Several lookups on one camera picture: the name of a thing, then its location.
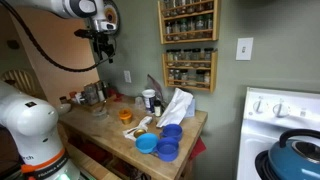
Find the wooden spice rack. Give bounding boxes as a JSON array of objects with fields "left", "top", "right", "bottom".
[
  {"left": 162, "top": 49, "right": 218, "bottom": 93},
  {"left": 157, "top": 0, "right": 221, "bottom": 45}
]

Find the dark round wall fixture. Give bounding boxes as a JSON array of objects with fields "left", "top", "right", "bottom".
[{"left": 6, "top": 39, "right": 20, "bottom": 50}]

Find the white paper napkin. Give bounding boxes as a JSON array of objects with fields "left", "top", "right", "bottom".
[{"left": 122, "top": 115, "right": 153, "bottom": 142}]

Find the wooden kitchen cart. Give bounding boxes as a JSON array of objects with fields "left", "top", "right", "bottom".
[{"left": 58, "top": 94, "right": 208, "bottom": 180}]

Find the small white red bottle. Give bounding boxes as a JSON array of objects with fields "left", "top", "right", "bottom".
[{"left": 73, "top": 92, "right": 83, "bottom": 105}]

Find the red cloth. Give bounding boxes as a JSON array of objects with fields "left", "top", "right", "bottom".
[{"left": 189, "top": 136, "right": 208, "bottom": 161}]

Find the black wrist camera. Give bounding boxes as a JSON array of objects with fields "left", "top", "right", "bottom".
[{"left": 73, "top": 29, "right": 98, "bottom": 40}]

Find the small glass bowl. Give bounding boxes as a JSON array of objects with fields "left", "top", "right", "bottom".
[{"left": 92, "top": 107, "right": 109, "bottom": 121}]

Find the white paper bag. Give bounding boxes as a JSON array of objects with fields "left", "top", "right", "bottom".
[{"left": 155, "top": 87, "right": 194, "bottom": 129}]

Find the black stove burner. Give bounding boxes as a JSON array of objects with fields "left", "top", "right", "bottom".
[{"left": 254, "top": 149, "right": 278, "bottom": 180}]

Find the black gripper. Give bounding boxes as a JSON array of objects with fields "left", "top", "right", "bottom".
[{"left": 92, "top": 30, "right": 116, "bottom": 64}]

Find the decorative patterned wall plate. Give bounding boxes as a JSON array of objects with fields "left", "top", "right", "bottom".
[{"left": 102, "top": 0, "right": 121, "bottom": 37}]

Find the white stove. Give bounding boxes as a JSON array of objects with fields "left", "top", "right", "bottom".
[{"left": 236, "top": 87, "right": 320, "bottom": 180}]

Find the wooden chair back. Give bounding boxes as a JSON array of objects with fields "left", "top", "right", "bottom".
[{"left": 0, "top": 69, "right": 38, "bottom": 98}]

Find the white light switch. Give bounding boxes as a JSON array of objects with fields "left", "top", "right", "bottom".
[{"left": 235, "top": 37, "right": 254, "bottom": 62}]

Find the light blue plastic bowl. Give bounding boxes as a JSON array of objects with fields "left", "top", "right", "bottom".
[{"left": 134, "top": 132, "right": 159, "bottom": 155}]

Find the dark bottle black cap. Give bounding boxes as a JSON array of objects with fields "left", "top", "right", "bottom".
[{"left": 153, "top": 99, "right": 163, "bottom": 118}]

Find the grey blue paper box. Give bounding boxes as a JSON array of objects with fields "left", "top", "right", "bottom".
[{"left": 184, "top": 98, "right": 197, "bottom": 118}]

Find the large glass jar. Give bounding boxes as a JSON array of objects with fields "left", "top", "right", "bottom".
[{"left": 83, "top": 83, "right": 100, "bottom": 106}]

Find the gold metal jar lid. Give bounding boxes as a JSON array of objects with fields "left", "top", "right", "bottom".
[{"left": 133, "top": 128, "right": 148, "bottom": 139}]

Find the blue kettle black handle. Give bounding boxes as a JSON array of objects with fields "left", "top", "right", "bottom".
[{"left": 268, "top": 129, "right": 320, "bottom": 180}]

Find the white stove knob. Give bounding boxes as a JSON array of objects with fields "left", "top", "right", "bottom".
[
  {"left": 272, "top": 101, "right": 291, "bottom": 118},
  {"left": 252, "top": 99, "right": 268, "bottom": 114}
]

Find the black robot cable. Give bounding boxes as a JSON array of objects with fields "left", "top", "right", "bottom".
[{"left": 0, "top": 0, "right": 116, "bottom": 73}]

